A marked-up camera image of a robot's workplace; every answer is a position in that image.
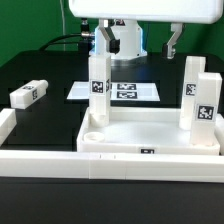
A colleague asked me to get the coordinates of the white desk tabletop tray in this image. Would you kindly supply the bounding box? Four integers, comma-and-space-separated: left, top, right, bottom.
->
77, 107, 220, 156

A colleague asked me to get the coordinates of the white U-shaped fence frame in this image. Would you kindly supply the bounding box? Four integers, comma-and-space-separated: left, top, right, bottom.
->
0, 114, 224, 183

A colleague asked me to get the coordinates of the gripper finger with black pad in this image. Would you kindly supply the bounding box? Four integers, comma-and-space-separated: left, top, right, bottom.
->
162, 23, 184, 60
97, 19, 120, 55

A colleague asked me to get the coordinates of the black cable with connector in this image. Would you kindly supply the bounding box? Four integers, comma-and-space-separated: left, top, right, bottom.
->
38, 18, 98, 52

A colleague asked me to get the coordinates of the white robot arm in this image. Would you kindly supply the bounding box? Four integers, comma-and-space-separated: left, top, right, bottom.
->
68, 0, 224, 59

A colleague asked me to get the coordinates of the fiducial marker sheet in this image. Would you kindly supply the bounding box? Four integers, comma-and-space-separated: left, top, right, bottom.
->
67, 81, 160, 102

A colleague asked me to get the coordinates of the white thin cable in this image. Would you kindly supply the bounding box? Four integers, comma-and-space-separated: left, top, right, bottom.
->
59, 0, 67, 52

